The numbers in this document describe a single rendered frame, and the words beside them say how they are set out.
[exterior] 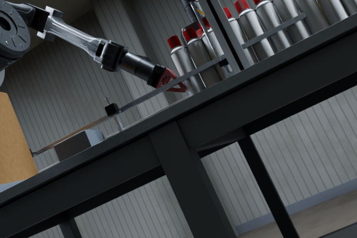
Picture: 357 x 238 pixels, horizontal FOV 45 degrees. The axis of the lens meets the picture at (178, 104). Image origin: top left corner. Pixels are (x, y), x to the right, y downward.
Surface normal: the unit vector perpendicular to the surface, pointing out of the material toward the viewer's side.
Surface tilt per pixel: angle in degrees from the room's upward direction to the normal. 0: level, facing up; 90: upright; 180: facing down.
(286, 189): 90
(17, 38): 90
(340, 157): 90
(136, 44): 90
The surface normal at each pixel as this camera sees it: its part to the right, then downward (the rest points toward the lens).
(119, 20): -0.36, 0.00
